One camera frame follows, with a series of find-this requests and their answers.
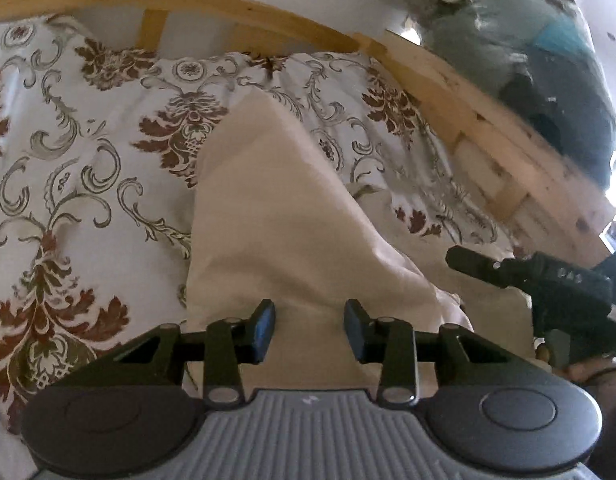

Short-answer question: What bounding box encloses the floral bed sheet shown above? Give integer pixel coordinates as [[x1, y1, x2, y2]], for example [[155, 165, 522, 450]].
[[0, 14, 531, 480]]

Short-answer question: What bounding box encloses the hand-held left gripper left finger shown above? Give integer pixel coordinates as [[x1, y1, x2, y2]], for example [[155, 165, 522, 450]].
[[70, 299, 278, 407]]

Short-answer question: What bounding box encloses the clear plastic bag of clothes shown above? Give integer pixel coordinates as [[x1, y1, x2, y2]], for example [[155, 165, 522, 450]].
[[412, 0, 616, 203]]

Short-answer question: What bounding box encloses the beige hoodie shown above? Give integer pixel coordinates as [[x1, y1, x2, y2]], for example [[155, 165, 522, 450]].
[[180, 92, 539, 398]]

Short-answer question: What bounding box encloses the person's right hand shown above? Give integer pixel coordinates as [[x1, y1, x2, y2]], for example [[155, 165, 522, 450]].
[[563, 356, 616, 403]]

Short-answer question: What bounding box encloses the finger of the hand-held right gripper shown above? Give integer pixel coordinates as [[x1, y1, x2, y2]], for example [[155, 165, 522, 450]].
[[445, 244, 531, 290]]

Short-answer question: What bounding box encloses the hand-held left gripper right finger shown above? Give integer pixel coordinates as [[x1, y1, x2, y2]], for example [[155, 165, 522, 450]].
[[341, 298, 550, 407]]

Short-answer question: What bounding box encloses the wooden bed frame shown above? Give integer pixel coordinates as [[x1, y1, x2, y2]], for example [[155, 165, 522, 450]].
[[0, 0, 616, 267]]

